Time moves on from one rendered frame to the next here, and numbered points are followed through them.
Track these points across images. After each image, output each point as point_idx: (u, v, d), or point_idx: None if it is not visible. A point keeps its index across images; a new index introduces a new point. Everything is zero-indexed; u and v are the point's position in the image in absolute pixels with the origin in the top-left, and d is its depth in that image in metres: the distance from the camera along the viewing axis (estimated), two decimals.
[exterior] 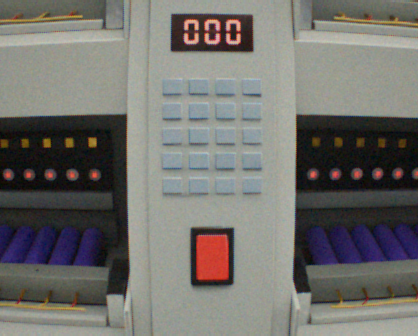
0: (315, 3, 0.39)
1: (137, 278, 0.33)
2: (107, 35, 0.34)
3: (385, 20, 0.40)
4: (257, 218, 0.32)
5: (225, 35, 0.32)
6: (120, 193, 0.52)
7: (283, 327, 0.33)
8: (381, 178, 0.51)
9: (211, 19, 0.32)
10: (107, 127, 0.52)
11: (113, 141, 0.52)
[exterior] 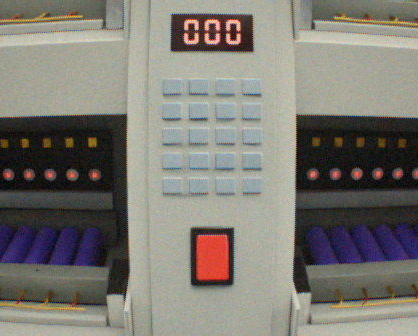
0: (315, 3, 0.39)
1: (137, 278, 0.33)
2: (107, 35, 0.34)
3: (385, 20, 0.40)
4: (257, 218, 0.32)
5: (225, 35, 0.32)
6: (120, 193, 0.52)
7: (283, 327, 0.33)
8: (381, 178, 0.51)
9: (211, 19, 0.32)
10: (107, 127, 0.52)
11: (113, 141, 0.52)
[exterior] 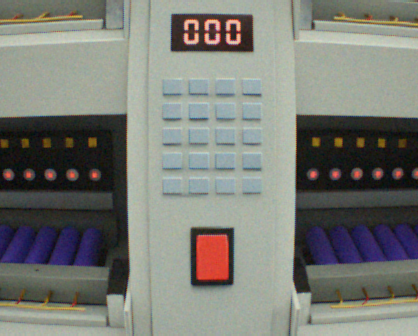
0: (315, 3, 0.39)
1: (137, 278, 0.33)
2: (107, 35, 0.34)
3: (385, 20, 0.40)
4: (257, 218, 0.32)
5: (225, 35, 0.32)
6: (120, 193, 0.52)
7: (283, 327, 0.33)
8: (381, 178, 0.51)
9: (211, 19, 0.32)
10: (107, 127, 0.52)
11: (113, 141, 0.52)
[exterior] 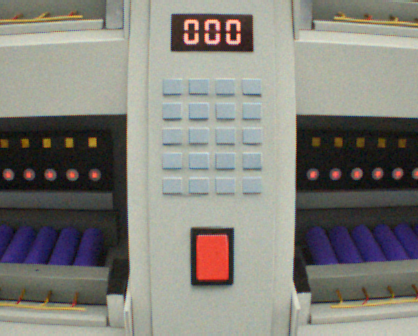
0: (315, 3, 0.39)
1: (137, 278, 0.33)
2: (107, 35, 0.34)
3: (385, 20, 0.40)
4: (257, 218, 0.32)
5: (225, 35, 0.32)
6: (120, 193, 0.52)
7: (283, 327, 0.33)
8: (381, 178, 0.51)
9: (211, 19, 0.32)
10: (107, 127, 0.52)
11: (113, 141, 0.52)
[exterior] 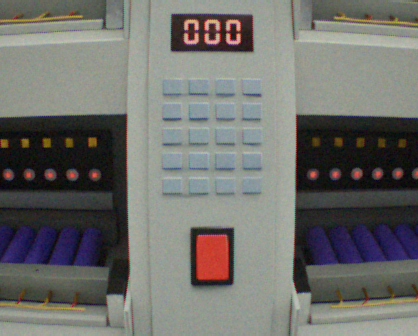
0: (315, 3, 0.39)
1: (137, 278, 0.33)
2: (107, 35, 0.34)
3: (385, 20, 0.40)
4: (257, 218, 0.32)
5: (225, 35, 0.32)
6: (120, 193, 0.52)
7: (283, 327, 0.33)
8: (381, 178, 0.51)
9: (211, 19, 0.32)
10: (107, 127, 0.52)
11: (113, 141, 0.52)
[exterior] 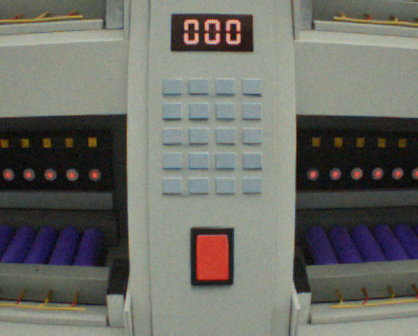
0: (315, 3, 0.39)
1: (137, 278, 0.33)
2: (107, 35, 0.34)
3: (385, 20, 0.40)
4: (257, 218, 0.32)
5: (225, 35, 0.32)
6: (120, 193, 0.52)
7: (283, 327, 0.33)
8: (381, 178, 0.51)
9: (211, 19, 0.32)
10: (107, 127, 0.52)
11: (113, 141, 0.52)
